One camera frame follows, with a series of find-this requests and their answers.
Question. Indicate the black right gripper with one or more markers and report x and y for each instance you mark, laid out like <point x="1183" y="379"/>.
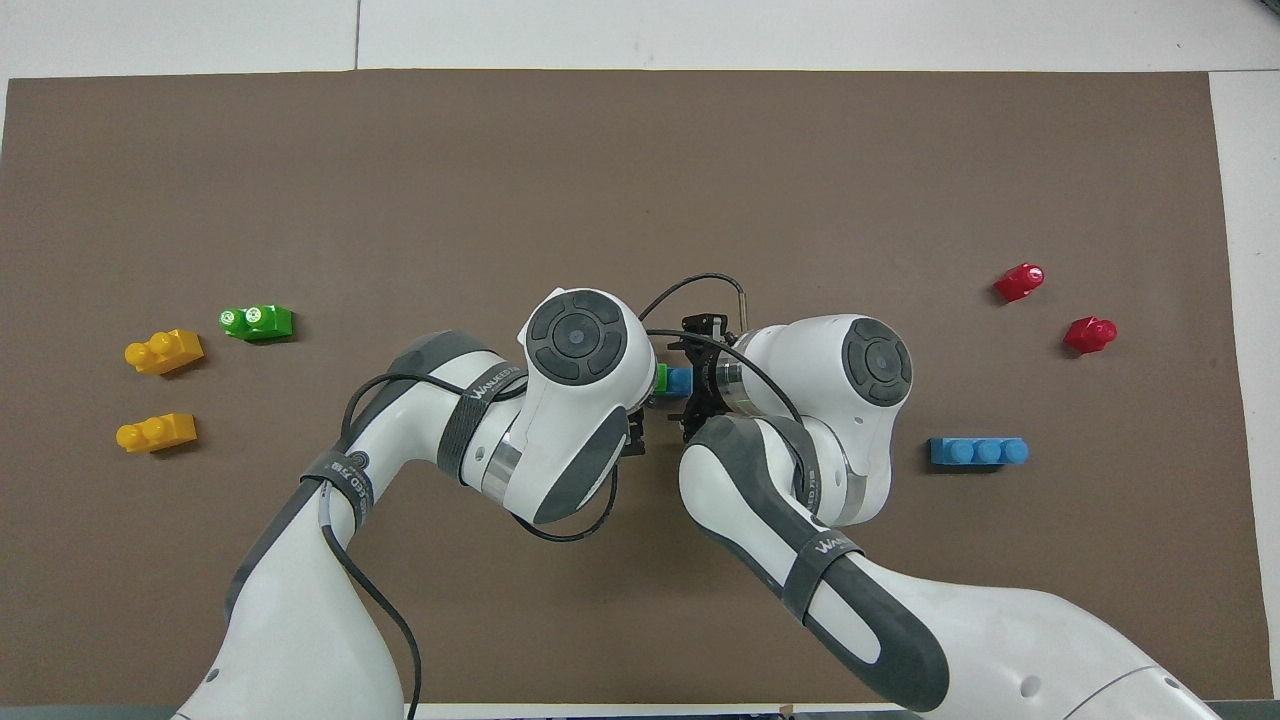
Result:
<point x="709" y="375"/>

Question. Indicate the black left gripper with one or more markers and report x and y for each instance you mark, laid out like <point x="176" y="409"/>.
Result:
<point x="637" y="432"/>

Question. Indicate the blue three-stud toy block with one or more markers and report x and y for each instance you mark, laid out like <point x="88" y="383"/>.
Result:
<point x="680" y="381"/>
<point x="978" y="452"/>

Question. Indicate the plain green toy block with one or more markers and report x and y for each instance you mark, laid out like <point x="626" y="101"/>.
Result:
<point x="661" y="378"/>

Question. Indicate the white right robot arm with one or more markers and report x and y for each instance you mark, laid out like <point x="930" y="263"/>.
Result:
<point x="870" y="400"/>

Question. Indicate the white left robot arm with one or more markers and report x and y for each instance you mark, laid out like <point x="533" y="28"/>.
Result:
<point x="560" y="400"/>

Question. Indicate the red toy block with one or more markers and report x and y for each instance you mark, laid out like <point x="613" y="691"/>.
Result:
<point x="1088" y="335"/>
<point x="1018" y="283"/>

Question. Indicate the green block with printed studs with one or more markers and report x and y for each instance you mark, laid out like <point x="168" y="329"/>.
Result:
<point x="258" y="322"/>

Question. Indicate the yellow toy block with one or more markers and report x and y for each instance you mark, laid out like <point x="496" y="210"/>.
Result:
<point x="168" y="352"/>
<point x="160" y="432"/>

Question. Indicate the brown paper table mat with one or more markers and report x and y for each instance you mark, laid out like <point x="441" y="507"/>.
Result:
<point x="600" y="180"/>

